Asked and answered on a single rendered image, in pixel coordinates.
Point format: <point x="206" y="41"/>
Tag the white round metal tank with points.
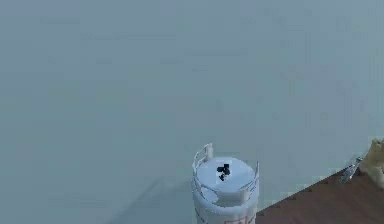
<point x="226" y="196"/>

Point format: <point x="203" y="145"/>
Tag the small silver grey object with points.
<point x="348" y="172"/>

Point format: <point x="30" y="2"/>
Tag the beige lumpy object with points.
<point x="375" y="161"/>

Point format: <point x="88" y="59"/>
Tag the brown wooden table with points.
<point x="326" y="203"/>

